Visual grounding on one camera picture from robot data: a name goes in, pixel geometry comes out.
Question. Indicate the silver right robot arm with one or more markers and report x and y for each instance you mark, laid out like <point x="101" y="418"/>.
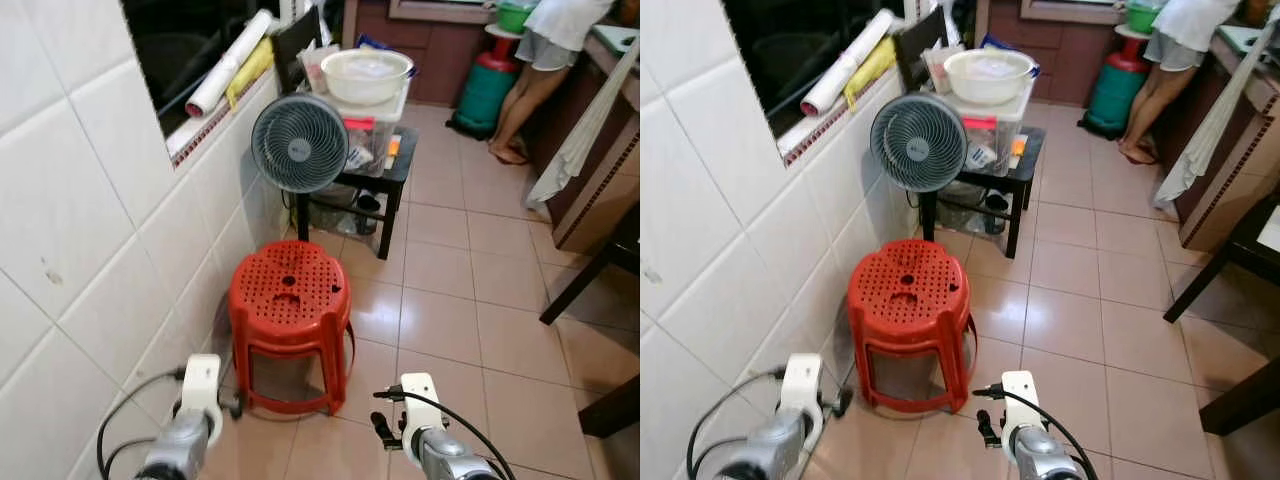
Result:
<point x="445" y="462"/>
<point x="1040" y="462"/>

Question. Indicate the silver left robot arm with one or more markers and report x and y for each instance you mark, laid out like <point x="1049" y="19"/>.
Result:
<point x="175" y="450"/>
<point x="765" y="455"/>

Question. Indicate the red plastic stool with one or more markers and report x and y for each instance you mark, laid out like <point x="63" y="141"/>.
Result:
<point x="905" y="300"/>
<point x="290" y="300"/>

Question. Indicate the clear plastic bag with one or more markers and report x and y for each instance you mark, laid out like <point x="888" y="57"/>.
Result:
<point x="340" y="210"/>
<point x="965" y="210"/>

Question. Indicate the black side table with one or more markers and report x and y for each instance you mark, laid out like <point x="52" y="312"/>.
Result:
<point x="400" y="170"/>
<point x="1025" y="170"/>

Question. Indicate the dark wooden table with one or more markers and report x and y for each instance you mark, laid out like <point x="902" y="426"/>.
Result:
<point x="1245" y="245"/>
<point x="625" y="250"/>

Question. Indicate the grey round fan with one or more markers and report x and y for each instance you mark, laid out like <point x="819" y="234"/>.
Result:
<point x="918" y="142"/>
<point x="300" y="143"/>

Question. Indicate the clear plastic storage box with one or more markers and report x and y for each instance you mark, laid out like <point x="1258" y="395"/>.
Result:
<point x="995" y="140"/>
<point x="375" y="135"/>

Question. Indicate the brown kitchen cabinet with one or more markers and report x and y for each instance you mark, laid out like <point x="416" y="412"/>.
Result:
<point x="600" y="190"/>
<point x="1230" y="180"/>

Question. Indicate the yellow cloth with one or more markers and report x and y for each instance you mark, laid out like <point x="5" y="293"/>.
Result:
<point x="250" y="72"/>
<point x="870" y="68"/>

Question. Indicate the white paper roll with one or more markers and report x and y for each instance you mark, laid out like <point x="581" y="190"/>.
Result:
<point x="230" y="65"/>
<point x="848" y="65"/>

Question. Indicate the white plastic basin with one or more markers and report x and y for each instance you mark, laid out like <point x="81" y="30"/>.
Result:
<point x="367" y="80"/>
<point x="990" y="80"/>

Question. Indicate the grey hanging towel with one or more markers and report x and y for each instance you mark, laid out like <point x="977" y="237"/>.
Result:
<point x="580" y="140"/>
<point x="1210" y="140"/>

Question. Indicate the green gas cylinder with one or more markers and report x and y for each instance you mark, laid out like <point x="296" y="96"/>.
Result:
<point x="1118" y="90"/>
<point x="487" y="90"/>

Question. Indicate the green plastic bowl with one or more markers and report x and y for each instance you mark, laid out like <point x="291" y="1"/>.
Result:
<point x="515" y="17"/>
<point x="1143" y="17"/>

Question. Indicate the person in white shirt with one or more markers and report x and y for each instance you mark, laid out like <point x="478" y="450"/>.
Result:
<point x="560" y="25"/>
<point x="1190" y="25"/>

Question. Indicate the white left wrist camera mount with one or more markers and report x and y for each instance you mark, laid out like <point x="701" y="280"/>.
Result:
<point x="803" y="385"/>
<point x="203" y="385"/>

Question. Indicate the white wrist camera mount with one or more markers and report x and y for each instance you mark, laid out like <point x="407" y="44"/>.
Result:
<point x="420" y="405"/>
<point x="803" y="385"/>
<point x="203" y="385"/>
<point x="1020" y="400"/>

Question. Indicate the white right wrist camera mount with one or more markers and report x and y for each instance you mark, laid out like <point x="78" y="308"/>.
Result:
<point x="420" y="405"/>
<point x="1020" y="400"/>

